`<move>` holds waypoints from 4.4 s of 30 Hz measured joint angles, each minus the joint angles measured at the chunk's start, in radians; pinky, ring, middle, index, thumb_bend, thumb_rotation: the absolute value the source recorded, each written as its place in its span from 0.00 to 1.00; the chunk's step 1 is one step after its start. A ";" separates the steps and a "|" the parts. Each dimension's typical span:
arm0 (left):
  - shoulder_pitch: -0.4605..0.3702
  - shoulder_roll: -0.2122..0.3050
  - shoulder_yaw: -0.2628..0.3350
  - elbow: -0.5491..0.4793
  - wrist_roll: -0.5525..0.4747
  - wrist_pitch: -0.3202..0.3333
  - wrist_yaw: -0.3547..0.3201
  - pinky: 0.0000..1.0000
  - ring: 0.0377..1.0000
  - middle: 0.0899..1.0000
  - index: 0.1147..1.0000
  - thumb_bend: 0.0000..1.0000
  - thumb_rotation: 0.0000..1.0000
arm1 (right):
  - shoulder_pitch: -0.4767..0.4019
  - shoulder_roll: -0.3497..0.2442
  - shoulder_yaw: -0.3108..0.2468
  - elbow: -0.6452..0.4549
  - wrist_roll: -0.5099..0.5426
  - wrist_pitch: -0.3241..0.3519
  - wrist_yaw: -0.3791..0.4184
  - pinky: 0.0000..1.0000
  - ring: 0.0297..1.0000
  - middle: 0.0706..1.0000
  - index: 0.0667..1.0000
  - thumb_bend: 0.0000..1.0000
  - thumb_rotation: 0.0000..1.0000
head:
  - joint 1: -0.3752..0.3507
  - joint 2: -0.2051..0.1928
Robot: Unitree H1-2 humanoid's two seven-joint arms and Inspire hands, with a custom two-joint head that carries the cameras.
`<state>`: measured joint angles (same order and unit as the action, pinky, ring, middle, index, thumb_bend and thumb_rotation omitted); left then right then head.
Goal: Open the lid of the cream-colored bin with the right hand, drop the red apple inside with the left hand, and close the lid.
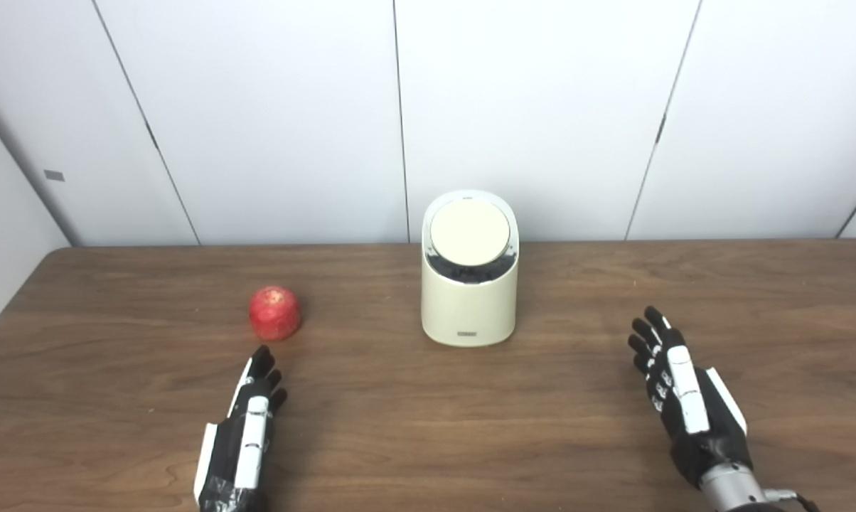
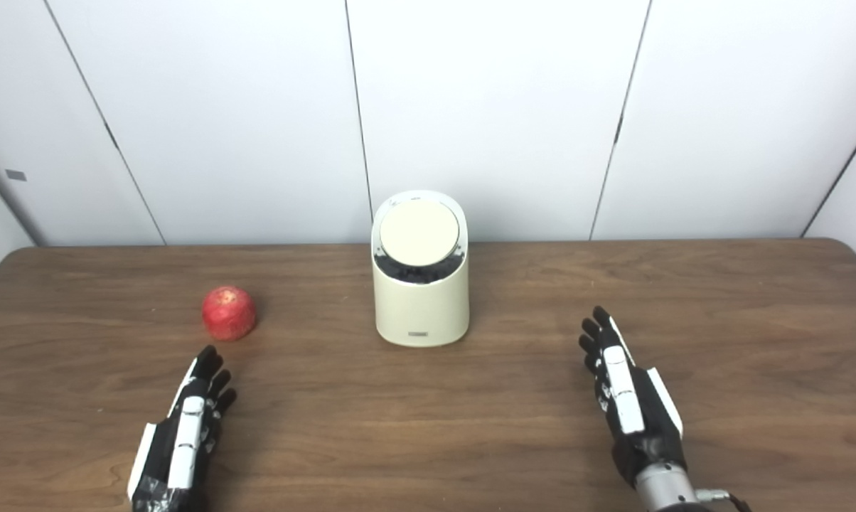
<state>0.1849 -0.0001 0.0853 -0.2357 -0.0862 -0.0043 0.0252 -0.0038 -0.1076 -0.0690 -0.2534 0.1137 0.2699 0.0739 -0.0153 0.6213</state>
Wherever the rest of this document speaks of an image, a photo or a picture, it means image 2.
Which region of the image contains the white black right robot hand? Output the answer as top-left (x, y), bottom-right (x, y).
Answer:
top-left (579, 306), bottom-right (687, 490)

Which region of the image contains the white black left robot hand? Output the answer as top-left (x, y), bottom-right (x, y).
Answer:
top-left (127, 345), bottom-right (238, 512)

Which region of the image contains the red apple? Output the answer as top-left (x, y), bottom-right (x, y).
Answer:
top-left (201, 286), bottom-right (257, 341)

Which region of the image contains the round cream bin lid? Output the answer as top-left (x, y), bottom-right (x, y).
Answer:
top-left (380, 199), bottom-right (461, 268)

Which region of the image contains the cream-colored desktop bin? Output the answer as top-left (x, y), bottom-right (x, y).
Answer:
top-left (371, 190), bottom-right (470, 348)

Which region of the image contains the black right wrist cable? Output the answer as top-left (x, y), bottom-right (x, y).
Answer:
top-left (695, 487), bottom-right (753, 512)

